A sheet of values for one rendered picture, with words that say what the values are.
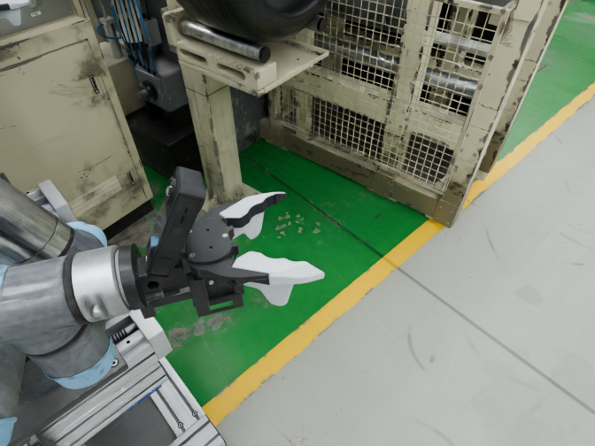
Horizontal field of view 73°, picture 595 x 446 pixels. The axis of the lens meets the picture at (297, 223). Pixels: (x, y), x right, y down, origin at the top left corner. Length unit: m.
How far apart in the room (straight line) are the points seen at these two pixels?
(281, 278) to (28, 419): 0.54
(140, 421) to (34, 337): 0.86
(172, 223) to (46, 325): 0.16
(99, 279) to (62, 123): 1.28
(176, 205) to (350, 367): 1.23
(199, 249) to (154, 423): 0.92
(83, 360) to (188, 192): 0.26
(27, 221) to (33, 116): 1.09
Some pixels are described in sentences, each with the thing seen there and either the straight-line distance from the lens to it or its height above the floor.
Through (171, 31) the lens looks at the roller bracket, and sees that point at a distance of 1.45.
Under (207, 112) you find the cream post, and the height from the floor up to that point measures 0.55.
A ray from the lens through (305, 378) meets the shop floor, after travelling 1.51.
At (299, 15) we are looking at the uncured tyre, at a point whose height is 0.98.
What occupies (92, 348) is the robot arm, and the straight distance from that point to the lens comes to 0.55.
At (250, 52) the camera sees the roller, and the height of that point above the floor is 0.90.
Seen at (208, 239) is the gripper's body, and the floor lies 1.07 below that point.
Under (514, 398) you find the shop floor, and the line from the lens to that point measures 1.66.
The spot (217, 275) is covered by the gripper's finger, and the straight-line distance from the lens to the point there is 0.41.
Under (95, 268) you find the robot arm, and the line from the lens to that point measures 0.45.
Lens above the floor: 1.40
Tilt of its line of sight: 46 degrees down
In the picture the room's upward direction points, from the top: straight up
